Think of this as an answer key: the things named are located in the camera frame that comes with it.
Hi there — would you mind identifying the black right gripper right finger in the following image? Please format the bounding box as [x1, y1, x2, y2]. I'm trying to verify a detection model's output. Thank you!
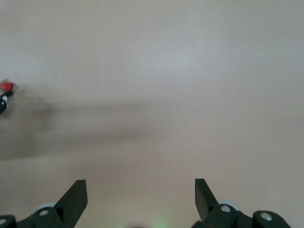
[191, 178, 292, 228]

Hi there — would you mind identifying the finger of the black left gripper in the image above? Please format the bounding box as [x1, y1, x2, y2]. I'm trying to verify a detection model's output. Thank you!
[0, 91, 14, 116]

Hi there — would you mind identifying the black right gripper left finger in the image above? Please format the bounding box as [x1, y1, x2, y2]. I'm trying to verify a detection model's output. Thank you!
[0, 180, 88, 228]

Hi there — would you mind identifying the red strawberry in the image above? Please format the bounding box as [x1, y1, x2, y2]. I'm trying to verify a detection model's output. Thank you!
[0, 81, 15, 92]

